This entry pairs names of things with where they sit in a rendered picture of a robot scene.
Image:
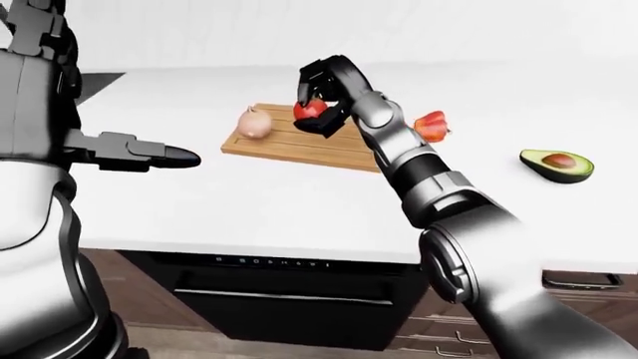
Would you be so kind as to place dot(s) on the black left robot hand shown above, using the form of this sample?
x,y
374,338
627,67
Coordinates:
x,y
47,48

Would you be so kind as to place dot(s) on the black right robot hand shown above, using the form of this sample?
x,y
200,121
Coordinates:
x,y
349,76

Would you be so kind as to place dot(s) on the red tomato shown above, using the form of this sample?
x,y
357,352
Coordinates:
x,y
310,109

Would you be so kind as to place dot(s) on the wooden cutting board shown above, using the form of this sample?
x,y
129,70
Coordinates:
x,y
294,144

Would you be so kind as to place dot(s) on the red bell pepper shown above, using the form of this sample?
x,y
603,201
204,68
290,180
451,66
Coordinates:
x,y
432,127

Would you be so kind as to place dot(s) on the pale yellow onion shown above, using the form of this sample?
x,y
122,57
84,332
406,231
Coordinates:
x,y
254,122

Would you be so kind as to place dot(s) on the halved green avocado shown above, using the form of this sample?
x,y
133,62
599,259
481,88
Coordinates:
x,y
557,162

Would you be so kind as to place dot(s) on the dark grey stovetop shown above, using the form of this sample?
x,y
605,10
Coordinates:
x,y
97,83

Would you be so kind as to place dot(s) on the black dishwasher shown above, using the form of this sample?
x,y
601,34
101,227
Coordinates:
x,y
289,299

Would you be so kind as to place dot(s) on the brown wooden drawer cabinet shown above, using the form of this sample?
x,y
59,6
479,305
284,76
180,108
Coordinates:
x,y
448,333

